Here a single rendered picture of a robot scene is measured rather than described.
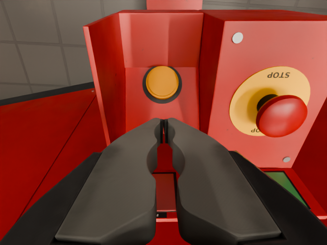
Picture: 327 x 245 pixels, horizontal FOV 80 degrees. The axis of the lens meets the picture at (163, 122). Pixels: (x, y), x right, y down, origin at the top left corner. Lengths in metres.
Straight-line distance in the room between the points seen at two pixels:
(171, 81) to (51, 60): 0.91
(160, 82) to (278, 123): 0.13
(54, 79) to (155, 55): 0.92
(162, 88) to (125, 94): 0.05
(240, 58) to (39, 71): 1.05
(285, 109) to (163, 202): 0.13
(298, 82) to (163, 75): 0.13
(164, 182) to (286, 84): 0.15
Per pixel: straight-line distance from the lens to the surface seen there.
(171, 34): 0.24
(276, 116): 0.18
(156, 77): 0.23
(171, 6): 0.82
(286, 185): 0.25
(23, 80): 1.22
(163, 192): 0.21
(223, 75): 0.18
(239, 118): 0.20
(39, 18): 1.07
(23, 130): 0.82
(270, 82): 0.20
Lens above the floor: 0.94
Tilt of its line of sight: 57 degrees down
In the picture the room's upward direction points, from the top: 178 degrees clockwise
